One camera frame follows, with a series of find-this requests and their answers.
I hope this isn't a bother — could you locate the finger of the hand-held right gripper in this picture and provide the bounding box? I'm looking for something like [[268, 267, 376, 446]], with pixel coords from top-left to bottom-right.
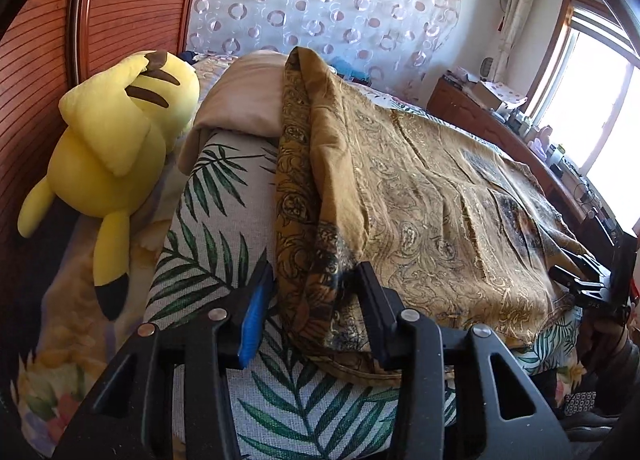
[[560, 246, 608, 283], [547, 265, 608, 305]]

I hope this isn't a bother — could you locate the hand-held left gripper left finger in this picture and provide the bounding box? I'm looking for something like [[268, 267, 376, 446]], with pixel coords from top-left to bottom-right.
[[65, 260, 276, 460]]

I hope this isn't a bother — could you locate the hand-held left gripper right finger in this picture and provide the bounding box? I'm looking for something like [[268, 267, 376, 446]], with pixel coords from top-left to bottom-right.
[[352, 262, 571, 460]]

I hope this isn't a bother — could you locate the golden paisley sunflower shirt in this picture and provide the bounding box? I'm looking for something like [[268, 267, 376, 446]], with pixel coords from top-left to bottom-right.
[[274, 46, 601, 381]]

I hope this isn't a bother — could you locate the person's right hand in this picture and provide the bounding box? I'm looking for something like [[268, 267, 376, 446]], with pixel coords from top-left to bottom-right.
[[580, 317, 633, 386]]

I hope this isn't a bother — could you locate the leaf-print cushion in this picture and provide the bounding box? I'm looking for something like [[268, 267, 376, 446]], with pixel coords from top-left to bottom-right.
[[145, 130, 591, 460]]

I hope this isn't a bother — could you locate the person's dark clothing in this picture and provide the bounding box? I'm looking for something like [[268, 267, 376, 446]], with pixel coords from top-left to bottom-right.
[[550, 370, 640, 460]]

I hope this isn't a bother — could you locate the bright window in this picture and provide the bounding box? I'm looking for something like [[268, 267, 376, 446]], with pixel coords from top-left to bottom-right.
[[525, 0, 640, 236]]

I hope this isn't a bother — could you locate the brown wooden cabinet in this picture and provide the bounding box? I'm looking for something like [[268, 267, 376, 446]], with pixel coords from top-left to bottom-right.
[[427, 77, 621, 241]]

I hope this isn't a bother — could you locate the cardboard box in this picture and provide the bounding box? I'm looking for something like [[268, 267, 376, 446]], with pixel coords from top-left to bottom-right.
[[467, 80, 528, 113]]

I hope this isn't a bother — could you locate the floral bed blanket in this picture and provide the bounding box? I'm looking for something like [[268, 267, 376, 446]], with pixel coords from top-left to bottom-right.
[[15, 52, 601, 458]]

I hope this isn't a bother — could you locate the beige pillow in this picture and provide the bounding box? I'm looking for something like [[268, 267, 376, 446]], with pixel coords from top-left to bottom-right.
[[175, 49, 293, 176]]

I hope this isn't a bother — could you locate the yellow plush toy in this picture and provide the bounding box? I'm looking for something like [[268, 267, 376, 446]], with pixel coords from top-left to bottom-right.
[[17, 50, 201, 321]]

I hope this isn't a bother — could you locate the blue cloth item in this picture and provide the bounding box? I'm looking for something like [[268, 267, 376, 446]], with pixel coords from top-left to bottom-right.
[[332, 57, 371, 83]]

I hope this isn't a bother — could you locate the beige window curtain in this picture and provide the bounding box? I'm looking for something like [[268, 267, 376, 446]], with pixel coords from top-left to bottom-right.
[[500, 0, 543, 83]]

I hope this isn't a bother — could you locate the white circle-pattern curtain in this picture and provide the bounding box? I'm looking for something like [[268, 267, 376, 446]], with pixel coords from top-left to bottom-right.
[[187, 0, 463, 103]]

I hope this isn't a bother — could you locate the red-brown slatted wooden headboard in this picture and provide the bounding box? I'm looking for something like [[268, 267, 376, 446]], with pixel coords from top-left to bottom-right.
[[0, 0, 208, 291]]

